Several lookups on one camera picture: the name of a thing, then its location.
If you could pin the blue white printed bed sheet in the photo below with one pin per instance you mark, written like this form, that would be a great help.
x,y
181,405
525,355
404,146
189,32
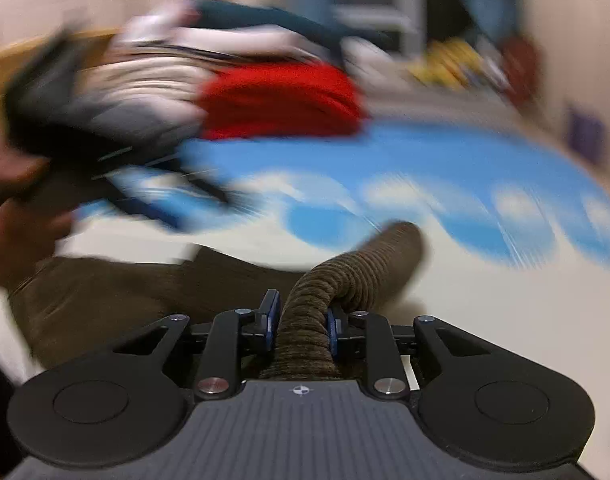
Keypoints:
x,y
435,195

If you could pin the pile of plush toys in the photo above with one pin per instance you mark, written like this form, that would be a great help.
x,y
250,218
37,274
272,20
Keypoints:
x,y
450,62

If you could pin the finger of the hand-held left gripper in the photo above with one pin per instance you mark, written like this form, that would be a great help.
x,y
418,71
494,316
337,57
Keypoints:
x,y
205,187
150,205

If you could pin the purple box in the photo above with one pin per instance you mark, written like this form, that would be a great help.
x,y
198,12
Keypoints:
x,y
585,135

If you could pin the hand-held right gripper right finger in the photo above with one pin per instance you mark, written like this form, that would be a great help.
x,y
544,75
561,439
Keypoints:
x,y
331,334

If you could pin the wooden bed frame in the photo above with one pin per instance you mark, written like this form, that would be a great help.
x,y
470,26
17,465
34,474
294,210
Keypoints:
x,y
0,75

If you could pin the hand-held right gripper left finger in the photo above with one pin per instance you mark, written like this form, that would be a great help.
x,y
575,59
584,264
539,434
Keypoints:
x,y
271,321

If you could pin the white window frame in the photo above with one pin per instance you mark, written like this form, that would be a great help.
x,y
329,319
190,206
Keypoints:
x,y
380,5

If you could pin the white headboard shelf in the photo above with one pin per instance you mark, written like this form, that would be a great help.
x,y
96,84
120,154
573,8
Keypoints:
x,y
435,99

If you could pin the pile of folded clothes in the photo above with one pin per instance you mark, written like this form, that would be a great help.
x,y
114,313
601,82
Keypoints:
x,y
255,25

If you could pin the person's left hand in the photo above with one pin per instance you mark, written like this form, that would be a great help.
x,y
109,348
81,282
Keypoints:
x,y
15,240

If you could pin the red folded blanket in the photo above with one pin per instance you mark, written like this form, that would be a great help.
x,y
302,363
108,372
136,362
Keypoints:
x,y
280,100

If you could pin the white folded quilt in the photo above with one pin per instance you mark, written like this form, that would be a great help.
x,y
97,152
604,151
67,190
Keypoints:
x,y
150,85

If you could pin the dark red cushion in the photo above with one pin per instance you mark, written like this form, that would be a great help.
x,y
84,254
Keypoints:
x,y
520,67

